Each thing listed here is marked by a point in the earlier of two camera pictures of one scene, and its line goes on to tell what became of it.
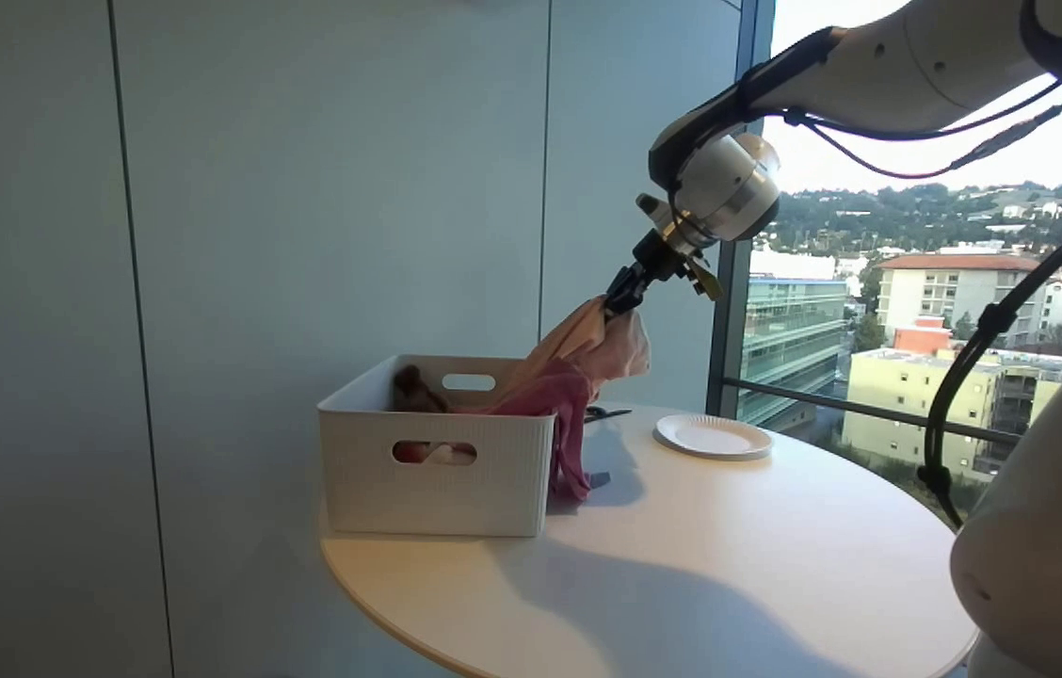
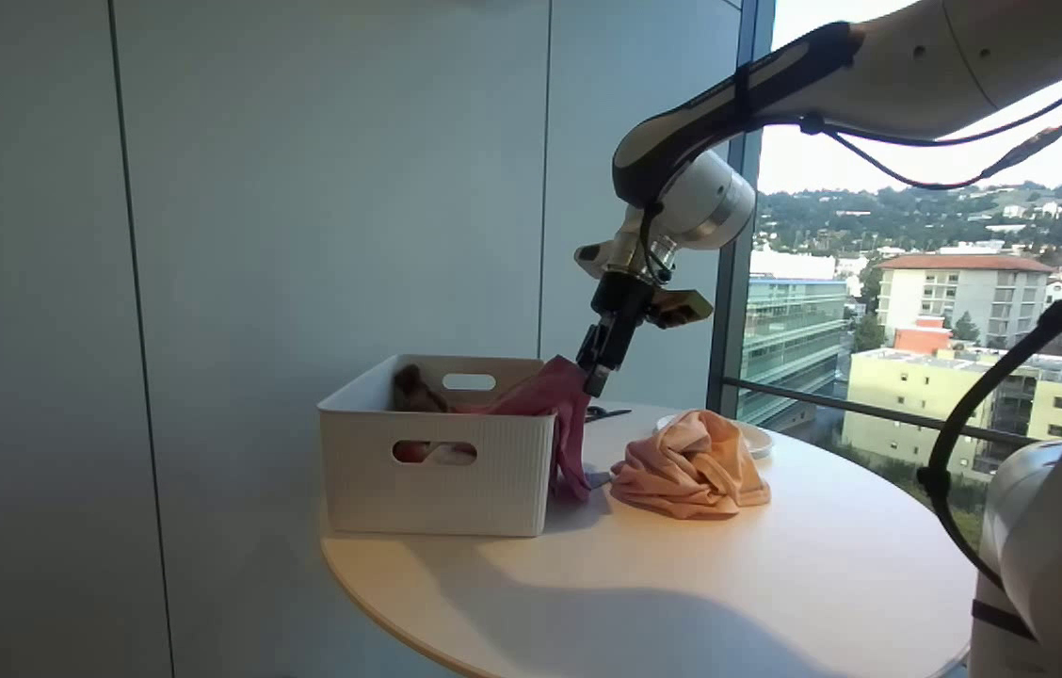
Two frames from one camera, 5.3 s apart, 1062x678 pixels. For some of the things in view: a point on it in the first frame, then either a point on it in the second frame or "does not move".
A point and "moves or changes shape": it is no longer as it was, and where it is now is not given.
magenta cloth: x=561 y=392 does not move
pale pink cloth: x=607 y=346 moves or changes shape
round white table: x=789 y=562 does not move
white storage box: x=425 y=450 does not move
